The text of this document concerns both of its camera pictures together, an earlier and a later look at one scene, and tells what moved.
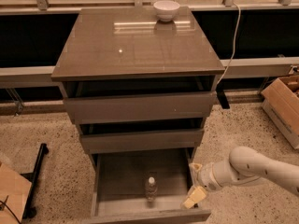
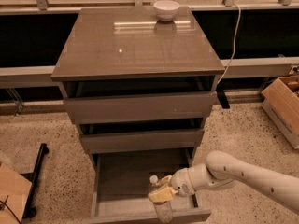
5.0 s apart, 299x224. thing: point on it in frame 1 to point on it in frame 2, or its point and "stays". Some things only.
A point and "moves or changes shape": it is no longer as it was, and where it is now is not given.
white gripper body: [206, 176] to [180, 180]
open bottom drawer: [119, 188] stays
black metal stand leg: [33, 177] stays
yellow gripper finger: [196, 195] to [162, 195]
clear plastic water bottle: [151, 190] moves or changes shape
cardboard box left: [16, 188] stays
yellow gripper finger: [194, 168] to [165, 180]
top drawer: [136, 107] stays
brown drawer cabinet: [140, 89] stays
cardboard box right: [280, 100] stays
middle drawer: [139, 141] stays
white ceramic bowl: [166, 9] stays
